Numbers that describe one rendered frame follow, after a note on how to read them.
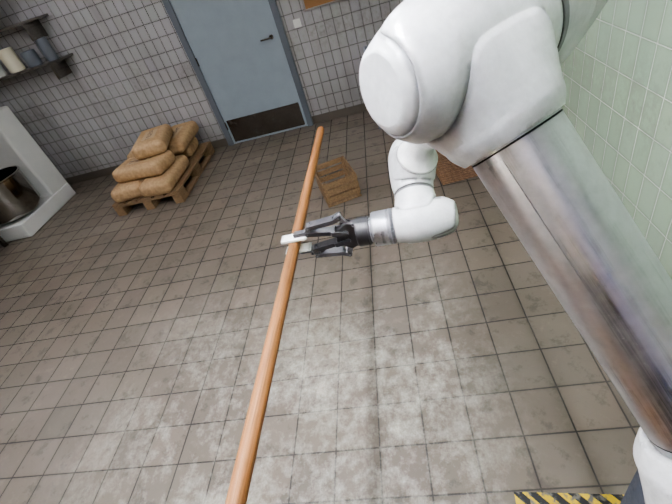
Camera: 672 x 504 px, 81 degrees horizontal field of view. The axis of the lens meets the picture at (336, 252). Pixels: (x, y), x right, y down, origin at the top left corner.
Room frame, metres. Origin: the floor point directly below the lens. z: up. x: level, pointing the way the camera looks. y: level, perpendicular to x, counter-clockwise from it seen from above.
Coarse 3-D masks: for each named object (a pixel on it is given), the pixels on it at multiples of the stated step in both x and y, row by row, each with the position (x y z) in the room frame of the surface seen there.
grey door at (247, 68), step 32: (192, 0) 5.05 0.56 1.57; (224, 0) 4.97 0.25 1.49; (256, 0) 4.89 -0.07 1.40; (192, 32) 5.08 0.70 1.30; (224, 32) 5.00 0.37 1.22; (256, 32) 4.92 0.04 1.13; (192, 64) 5.10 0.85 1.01; (224, 64) 5.04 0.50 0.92; (256, 64) 4.95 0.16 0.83; (288, 64) 4.85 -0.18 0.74; (224, 96) 5.07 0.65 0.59; (256, 96) 4.98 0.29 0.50; (288, 96) 4.90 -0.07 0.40; (224, 128) 5.10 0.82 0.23; (256, 128) 5.02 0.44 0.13; (288, 128) 4.92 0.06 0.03
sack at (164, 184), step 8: (176, 160) 4.35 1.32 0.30; (184, 160) 4.38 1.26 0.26; (168, 168) 4.21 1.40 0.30; (176, 168) 4.20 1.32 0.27; (184, 168) 4.31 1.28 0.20; (160, 176) 4.08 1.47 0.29; (168, 176) 4.04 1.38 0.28; (176, 176) 4.11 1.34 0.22; (144, 184) 4.02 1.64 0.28; (152, 184) 3.97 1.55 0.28; (160, 184) 3.93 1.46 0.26; (168, 184) 3.94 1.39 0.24; (144, 192) 3.98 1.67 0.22; (152, 192) 3.96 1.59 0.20; (160, 192) 3.94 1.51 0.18; (168, 192) 3.93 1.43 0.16
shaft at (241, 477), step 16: (320, 128) 1.60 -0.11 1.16; (320, 144) 1.46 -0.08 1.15; (304, 192) 1.10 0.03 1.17; (304, 208) 1.01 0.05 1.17; (304, 224) 0.95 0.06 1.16; (288, 256) 0.80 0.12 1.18; (288, 272) 0.74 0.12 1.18; (288, 288) 0.69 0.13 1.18; (272, 320) 0.59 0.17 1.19; (272, 336) 0.55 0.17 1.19; (272, 352) 0.51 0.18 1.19; (272, 368) 0.48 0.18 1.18; (256, 384) 0.45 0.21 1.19; (256, 400) 0.42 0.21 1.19; (256, 416) 0.39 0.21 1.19; (256, 432) 0.36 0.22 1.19; (240, 448) 0.34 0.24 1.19; (256, 448) 0.34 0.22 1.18; (240, 464) 0.32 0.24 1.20; (240, 480) 0.29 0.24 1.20; (240, 496) 0.27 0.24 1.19
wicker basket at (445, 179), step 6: (456, 168) 2.63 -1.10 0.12; (438, 174) 2.64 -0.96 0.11; (444, 174) 2.64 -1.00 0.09; (450, 174) 2.64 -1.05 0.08; (456, 174) 2.63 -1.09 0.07; (462, 174) 2.62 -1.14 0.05; (468, 174) 2.61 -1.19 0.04; (474, 174) 2.63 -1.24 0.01; (444, 180) 2.64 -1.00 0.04; (450, 180) 2.63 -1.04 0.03; (456, 180) 2.63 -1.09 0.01
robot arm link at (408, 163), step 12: (396, 144) 0.94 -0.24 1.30; (408, 144) 0.87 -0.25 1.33; (420, 144) 0.81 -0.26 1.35; (396, 156) 0.88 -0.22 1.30; (408, 156) 0.85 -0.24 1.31; (420, 156) 0.83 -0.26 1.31; (432, 156) 0.84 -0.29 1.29; (396, 168) 0.87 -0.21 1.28; (408, 168) 0.84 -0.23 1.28; (420, 168) 0.83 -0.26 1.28; (432, 168) 0.83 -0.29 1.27; (396, 180) 0.86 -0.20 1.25; (408, 180) 0.84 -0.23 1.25; (420, 180) 0.83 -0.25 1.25; (432, 180) 0.84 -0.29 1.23
